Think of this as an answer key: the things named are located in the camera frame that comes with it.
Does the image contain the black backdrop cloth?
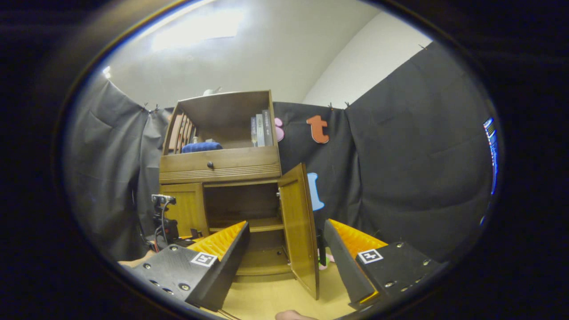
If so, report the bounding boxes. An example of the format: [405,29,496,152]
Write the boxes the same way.
[62,41,498,263]

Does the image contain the wooden double-door shoe cabinet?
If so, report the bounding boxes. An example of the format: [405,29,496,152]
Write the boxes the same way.
[159,90,294,283]

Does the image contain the blue folded towel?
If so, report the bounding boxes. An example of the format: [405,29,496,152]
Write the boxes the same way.
[181,141,224,154]

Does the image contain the wooden shoe cabinet door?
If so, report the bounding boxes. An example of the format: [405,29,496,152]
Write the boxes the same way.
[160,183,210,240]
[278,163,321,300]

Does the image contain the wooden inner cabinet shelf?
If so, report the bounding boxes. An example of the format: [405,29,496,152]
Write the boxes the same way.
[209,217,285,233]

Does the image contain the pink and green plush toy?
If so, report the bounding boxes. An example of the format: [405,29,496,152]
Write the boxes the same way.
[317,249,335,271]

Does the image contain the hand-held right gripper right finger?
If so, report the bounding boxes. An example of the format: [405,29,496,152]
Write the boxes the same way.
[323,218,445,311]

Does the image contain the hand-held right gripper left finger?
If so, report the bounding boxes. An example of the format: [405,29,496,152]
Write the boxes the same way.
[132,220,251,312]

